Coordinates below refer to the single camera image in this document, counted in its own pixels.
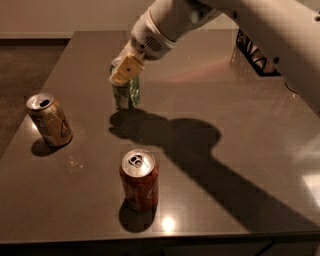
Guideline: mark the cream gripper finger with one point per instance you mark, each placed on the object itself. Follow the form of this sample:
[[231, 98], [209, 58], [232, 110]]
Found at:
[[128, 49], [125, 68]]

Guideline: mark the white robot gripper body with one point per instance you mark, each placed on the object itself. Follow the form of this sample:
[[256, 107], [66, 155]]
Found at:
[[149, 42]]

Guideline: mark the green soda can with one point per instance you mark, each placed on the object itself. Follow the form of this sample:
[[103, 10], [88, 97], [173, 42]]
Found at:
[[127, 96]]

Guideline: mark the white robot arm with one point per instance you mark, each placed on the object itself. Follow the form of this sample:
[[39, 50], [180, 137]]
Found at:
[[287, 33]]

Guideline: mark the orange soda can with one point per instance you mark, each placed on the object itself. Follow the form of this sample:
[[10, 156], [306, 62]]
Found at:
[[49, 118]]

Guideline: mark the red soda can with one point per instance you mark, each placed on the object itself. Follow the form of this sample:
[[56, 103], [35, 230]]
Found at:
[[139, 172]]

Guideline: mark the black wire basket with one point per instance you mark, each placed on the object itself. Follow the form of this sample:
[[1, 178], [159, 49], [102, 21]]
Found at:
[[259, 62]]

